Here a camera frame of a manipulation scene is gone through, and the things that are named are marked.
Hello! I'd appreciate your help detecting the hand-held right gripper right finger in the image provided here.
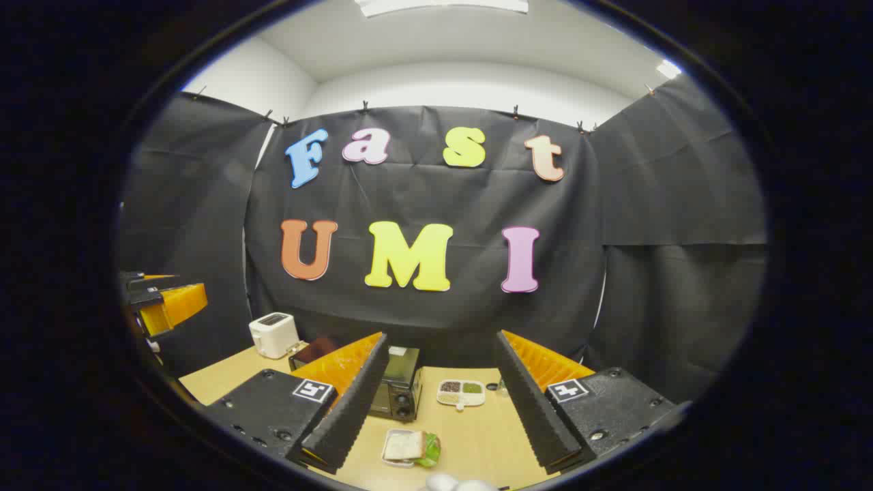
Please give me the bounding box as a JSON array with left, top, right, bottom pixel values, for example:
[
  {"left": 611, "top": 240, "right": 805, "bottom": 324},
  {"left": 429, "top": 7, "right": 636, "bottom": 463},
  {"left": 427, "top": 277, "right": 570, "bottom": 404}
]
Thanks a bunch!
[{"left": 492, "top": 329, "right": 680, "bottom": 476}]

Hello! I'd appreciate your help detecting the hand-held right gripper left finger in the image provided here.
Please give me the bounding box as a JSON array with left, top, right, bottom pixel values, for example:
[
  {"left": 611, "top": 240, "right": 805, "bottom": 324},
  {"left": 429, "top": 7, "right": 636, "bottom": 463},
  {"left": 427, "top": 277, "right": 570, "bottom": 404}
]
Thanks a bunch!
[{"left": 201, "top": 331, "right": 391, "bottom": 476}]

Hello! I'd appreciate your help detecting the black electric oven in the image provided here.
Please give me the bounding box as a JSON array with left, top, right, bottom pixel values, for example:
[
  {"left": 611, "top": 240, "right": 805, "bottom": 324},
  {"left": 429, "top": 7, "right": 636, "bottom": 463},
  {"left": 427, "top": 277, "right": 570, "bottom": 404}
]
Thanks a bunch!
[{"left": 288, "top": 336, "right": 424, "bottom": 422}]

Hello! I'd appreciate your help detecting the white plastic tray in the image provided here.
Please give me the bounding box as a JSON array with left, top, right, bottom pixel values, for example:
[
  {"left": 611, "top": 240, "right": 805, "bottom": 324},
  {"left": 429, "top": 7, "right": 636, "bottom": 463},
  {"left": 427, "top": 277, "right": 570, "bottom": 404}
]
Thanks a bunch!
[{"left": 381, "top": 428, "right": 437, "bottom": 469}]

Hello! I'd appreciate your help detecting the white divided plate with beans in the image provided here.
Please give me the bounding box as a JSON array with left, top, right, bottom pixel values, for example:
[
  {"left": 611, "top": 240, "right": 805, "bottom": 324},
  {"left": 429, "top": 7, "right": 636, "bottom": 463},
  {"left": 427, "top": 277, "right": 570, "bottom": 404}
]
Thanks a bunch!
[{"left": 436, "top": 379, "right": 486, "bottom": 411}]

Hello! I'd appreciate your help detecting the white toaster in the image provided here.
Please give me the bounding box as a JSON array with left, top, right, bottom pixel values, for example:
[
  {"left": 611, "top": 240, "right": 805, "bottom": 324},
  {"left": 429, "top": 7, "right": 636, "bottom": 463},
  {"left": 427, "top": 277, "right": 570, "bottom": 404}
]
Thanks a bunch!
[{"left": 248, "top": 312, "right": 301, "bottom": 360}]

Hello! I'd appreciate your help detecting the black backdrop cloth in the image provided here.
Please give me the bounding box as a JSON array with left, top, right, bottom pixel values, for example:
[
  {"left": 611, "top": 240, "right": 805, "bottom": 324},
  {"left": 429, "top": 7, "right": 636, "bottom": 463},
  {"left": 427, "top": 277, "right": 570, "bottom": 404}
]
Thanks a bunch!
[{"left": 119, "top": 74, "right": 768, "bottom": 404}]

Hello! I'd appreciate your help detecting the long ceiling light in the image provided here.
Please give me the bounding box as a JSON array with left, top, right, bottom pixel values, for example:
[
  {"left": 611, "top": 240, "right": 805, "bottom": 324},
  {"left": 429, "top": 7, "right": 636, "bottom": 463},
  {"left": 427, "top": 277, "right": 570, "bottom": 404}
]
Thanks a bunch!
[{"left": 355, "top": 0, "right": 530, "bottom": 18}]

